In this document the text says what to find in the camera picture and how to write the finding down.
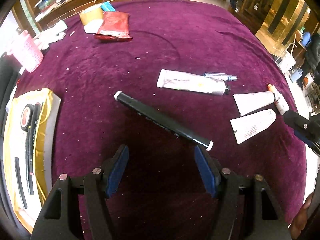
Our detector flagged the white bottle orange cap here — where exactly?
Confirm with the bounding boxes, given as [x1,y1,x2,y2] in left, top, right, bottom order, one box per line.
[267,84,290,115]

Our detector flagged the black marker white caps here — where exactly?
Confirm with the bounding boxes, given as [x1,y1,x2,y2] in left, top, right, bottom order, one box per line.
[114,91,214,151]

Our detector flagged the floral hand cream tube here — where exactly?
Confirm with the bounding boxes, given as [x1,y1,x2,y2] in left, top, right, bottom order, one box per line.
[157,69,231,95]

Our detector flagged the black electrical tape roll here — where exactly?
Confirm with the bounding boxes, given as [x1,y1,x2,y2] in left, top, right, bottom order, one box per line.
[20,104,34,132]

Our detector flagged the person's right hand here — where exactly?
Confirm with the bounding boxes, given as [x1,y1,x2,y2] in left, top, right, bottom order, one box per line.
[289,192,313,239]

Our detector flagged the white cosmetic tube lower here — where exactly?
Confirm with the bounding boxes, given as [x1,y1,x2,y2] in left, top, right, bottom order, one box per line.
[230,109,276,145]

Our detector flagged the white cosmetic tube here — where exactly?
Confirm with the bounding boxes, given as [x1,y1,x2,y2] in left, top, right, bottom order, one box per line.
[230,109,276,145]
[233,91,275,116]

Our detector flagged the white cosmetic tube upper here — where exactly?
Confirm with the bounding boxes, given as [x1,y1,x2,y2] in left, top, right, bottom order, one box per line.
[233,91,275,116]

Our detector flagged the blue white pen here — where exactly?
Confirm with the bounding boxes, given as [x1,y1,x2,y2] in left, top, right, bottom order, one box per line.
[203,73,238,81]

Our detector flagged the black marker teal cap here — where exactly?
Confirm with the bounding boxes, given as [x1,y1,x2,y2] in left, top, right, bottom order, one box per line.
[25,103,42,196]

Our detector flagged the black gel pen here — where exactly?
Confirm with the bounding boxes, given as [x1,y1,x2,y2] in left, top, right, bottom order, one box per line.
[15,157,28,209]

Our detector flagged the gold-rimmed white tray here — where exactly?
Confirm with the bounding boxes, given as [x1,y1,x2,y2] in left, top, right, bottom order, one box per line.
[3,88,61,232]

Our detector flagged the purple velvet bedspread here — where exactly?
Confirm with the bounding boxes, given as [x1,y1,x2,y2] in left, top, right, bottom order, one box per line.
[16,0,306,239]

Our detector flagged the white eraser block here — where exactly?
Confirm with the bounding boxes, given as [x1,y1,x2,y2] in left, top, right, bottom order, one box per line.
[84,19,103,34]

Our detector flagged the red foil snack packet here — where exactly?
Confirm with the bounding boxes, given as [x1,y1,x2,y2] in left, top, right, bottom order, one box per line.
[94,11,132,41]

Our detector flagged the pink knitted cup sleeve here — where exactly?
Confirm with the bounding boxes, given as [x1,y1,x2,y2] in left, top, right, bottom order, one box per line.
[7,30,43,73]

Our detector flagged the white plush toy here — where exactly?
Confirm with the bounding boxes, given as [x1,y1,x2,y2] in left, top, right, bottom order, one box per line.
[33,20,68,50]

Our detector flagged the yellow packing tape roll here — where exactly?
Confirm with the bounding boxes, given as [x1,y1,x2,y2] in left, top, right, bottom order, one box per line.
[79,4,103,25]

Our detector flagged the blue lighter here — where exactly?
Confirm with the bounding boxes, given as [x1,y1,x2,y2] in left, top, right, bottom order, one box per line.
[100,1,116,12]

